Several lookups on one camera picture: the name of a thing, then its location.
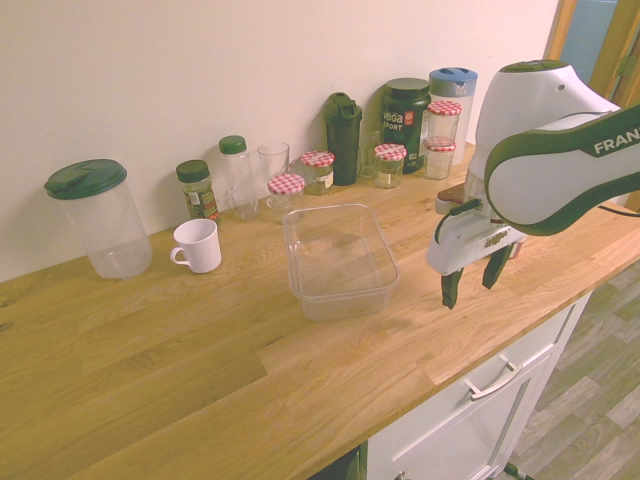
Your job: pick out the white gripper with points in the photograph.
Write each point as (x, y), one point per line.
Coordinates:
(460, 245)

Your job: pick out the Quaker cereal cup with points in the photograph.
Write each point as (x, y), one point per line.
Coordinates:
(519, 247)

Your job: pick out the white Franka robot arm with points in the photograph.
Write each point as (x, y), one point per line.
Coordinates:
(525, 165)

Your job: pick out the clear rectangular plastic container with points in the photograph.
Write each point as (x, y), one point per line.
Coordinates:
(340, 280)

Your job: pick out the glass jar red gingham lid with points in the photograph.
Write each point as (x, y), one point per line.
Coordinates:
(443, 122)
(390, 162)
(439, 162)
(286, 185)

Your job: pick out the white kitchen cabinet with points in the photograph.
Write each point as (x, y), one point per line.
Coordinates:
(450, 435)

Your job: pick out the small clear drinking glass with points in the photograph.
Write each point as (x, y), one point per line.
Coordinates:
(369, 155)

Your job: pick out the dark Vega Sport tub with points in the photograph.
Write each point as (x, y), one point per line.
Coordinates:
(402, 120)

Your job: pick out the filled jar red gingham lid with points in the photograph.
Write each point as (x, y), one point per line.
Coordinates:
(318, 172)

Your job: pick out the dark green shaker bottle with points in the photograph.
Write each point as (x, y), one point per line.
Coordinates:
(344, 140)

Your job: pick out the clear canister blue lid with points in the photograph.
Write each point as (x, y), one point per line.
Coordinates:
(457, 82)

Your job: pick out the tall clear drinking glass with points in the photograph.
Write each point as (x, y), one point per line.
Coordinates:
(273, 157)

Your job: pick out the clear bottle green cap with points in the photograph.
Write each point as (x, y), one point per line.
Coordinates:
(240, 180)

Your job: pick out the white ceramic mug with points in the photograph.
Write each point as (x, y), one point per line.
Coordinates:
(200, 247)

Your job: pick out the spice jar dark green lid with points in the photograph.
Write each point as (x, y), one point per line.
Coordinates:
(199, 192)

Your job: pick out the large clear canister green lid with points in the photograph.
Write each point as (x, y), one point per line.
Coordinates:
(107, 225)

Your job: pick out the red white wrist camera box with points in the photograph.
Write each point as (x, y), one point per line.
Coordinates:
(450, 199)

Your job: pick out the wooden door frame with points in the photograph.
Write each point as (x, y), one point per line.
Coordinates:
(612, 60)

